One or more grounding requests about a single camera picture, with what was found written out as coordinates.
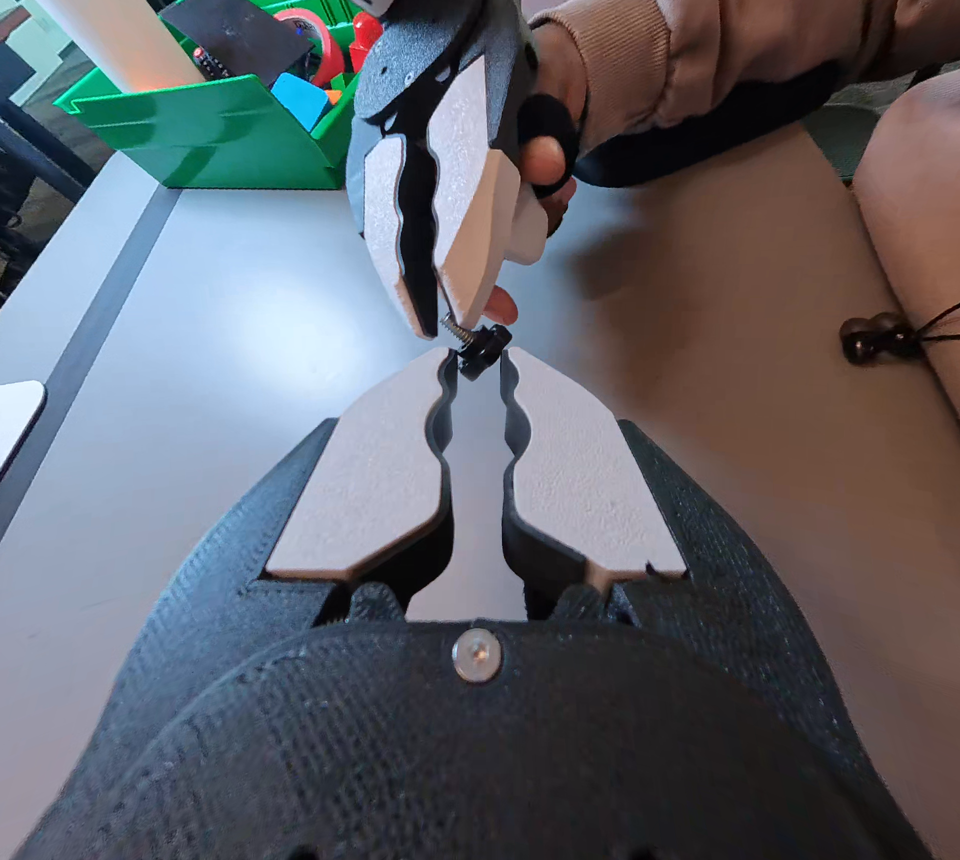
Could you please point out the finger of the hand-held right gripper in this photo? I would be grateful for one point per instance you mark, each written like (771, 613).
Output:
(382, 200)
(465, 185)

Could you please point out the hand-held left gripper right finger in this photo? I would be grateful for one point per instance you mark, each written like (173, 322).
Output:
(585, 492)

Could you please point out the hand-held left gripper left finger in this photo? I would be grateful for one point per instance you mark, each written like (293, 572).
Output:
(360, 485)

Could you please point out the blue black foam block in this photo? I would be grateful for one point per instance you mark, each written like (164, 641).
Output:
(300, 99)

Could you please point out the black thumb screw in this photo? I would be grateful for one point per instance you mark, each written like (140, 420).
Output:
(480, 350)

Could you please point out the green plastic bin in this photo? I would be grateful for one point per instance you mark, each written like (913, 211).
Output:
(210, 132)

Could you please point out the person's right hand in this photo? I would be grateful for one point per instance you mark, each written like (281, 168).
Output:
(547, 159)

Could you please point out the red toy figure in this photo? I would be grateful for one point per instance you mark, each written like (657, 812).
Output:
(366, 39)

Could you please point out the red tape roll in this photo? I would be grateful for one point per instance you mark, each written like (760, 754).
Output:
(330, 50)

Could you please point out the black flat pad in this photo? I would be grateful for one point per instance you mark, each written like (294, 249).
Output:
(232, 27)

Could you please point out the black remote control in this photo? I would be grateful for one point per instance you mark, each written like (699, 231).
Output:
(214, 63)

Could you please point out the white bottle black lid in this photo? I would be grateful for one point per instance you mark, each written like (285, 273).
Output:
(97, 12)

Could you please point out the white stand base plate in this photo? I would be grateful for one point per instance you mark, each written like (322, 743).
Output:
(19, 417)

